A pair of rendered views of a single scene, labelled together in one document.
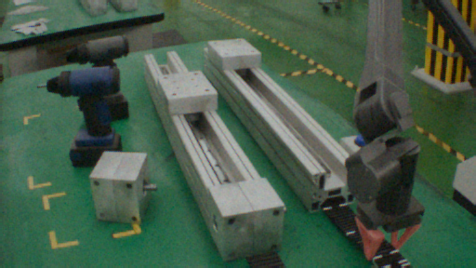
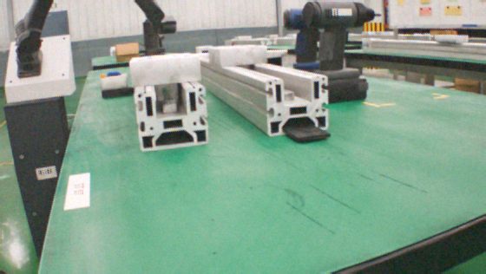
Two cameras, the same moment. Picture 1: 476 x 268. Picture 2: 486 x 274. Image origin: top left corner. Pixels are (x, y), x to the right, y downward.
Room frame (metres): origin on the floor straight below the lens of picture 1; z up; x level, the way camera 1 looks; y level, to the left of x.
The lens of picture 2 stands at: (2.12, 0.19, 0.93)
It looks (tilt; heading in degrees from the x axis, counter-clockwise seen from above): 14 degrees down; 184
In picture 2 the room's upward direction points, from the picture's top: 3 degrees counter-clockwise
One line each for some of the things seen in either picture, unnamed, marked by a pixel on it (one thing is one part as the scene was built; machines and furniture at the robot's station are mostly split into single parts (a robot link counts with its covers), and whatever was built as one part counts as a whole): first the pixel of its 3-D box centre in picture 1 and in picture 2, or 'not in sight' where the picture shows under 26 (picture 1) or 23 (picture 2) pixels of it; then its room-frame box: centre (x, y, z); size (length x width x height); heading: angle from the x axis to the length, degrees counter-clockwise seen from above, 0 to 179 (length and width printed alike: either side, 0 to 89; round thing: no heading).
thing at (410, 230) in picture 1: (392, 230); not in sight; (0.63, -0.25, 0.85); 0.07 x 0.07 x 0.09; 17
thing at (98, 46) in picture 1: (93, 80); (347, 49); (1.23, 0.38, 0.89); 0.20 x 0.08 x 0.22; 113
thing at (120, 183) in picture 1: (127, 187); (270, 65); (0.81, 0.20, 0.83); 0.11 x 0.10 x 0.10; 86
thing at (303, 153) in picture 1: (263, 106); (160, 87); (1.20, -0.06, 0.82); 0.80 x 0.10 x 0.09; 17
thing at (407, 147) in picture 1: (398, 161); (151, 28); (0.63, -0.23, 0.98); 0.07 x 0.06 x 0.07; 130
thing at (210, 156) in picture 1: (186, 116); (237, 80); (1.14, 0.12, 0.82); 0.80 x 0.10 x 0.09; 17
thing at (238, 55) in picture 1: (233, 58); (163, 75); (1.44, 0.01, 0.87); 0.16 x 0.11 x 0.07; 17
